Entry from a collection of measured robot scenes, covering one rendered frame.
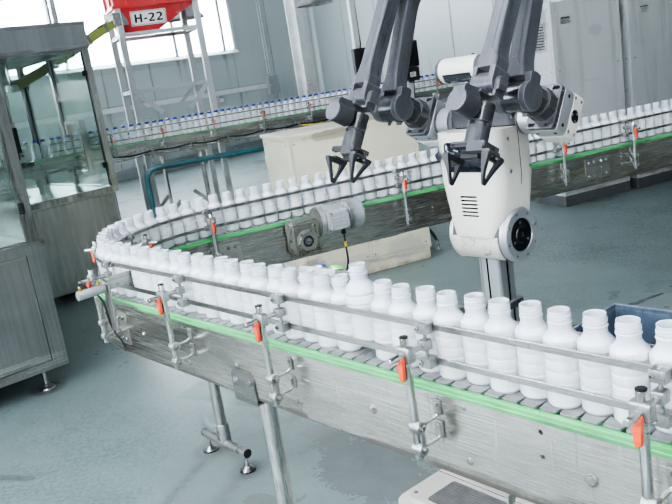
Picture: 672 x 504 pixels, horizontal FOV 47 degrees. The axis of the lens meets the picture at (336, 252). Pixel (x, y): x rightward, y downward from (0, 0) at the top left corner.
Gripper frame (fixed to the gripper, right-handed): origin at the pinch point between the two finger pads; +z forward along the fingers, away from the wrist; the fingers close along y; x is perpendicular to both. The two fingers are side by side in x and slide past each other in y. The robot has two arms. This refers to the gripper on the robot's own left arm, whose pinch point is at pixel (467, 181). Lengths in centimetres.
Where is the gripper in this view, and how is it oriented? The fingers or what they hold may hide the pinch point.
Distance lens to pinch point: 187.2
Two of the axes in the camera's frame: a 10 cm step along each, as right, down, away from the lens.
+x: 7.1, 2.4, 6.6
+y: 6.6, 0.7, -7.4
